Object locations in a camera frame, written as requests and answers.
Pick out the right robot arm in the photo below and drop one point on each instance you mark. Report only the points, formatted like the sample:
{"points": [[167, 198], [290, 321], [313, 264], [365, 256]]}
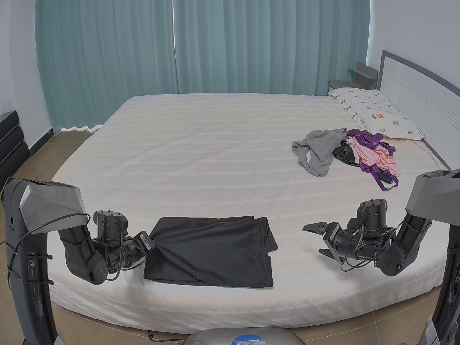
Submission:
{"points": [[413, 239]]}

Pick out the black T-shirt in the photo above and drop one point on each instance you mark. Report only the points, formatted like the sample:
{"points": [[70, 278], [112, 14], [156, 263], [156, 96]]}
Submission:
{"points": [[212, 250]]}

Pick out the bed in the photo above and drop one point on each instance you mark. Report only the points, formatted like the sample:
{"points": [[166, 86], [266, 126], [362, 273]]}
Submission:
{"points": [[197, 149]]}

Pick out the grey garment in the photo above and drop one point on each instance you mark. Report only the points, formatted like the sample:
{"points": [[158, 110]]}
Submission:
{"points": [[318, 151]]}

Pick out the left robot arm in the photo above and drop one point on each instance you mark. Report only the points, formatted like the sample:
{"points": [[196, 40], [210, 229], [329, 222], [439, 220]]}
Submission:
{"points": [[54, 228]]}

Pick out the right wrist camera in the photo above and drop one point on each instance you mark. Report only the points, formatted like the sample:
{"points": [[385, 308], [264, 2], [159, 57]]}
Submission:
{"points": [[353, 225]]}

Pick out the black chest of drawers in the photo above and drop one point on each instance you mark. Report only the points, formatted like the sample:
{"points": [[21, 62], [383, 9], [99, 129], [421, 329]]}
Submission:
{"points": [[10, 142]]}

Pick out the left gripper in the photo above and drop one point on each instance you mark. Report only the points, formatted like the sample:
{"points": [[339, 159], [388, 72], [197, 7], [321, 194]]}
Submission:
{"points": [[138, 250]]}

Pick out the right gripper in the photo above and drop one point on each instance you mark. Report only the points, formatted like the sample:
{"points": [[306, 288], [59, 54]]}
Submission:
{"points": [[341, 243]]}

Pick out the blue-green curtain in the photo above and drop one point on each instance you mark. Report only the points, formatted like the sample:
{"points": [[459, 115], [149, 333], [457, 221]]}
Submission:
{"points": [[107, 49], [269, 38]]}

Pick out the white printed pillow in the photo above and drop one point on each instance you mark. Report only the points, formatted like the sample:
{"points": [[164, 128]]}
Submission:
{"points": [[377, 115]]}

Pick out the pile of clothes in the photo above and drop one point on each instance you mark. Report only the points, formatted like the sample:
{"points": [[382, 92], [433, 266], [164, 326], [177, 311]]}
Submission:
{"points": [[370, 156]]}

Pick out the grey bedside table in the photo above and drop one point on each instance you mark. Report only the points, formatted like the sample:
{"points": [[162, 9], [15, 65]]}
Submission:
{"points": [[354, 77]]}

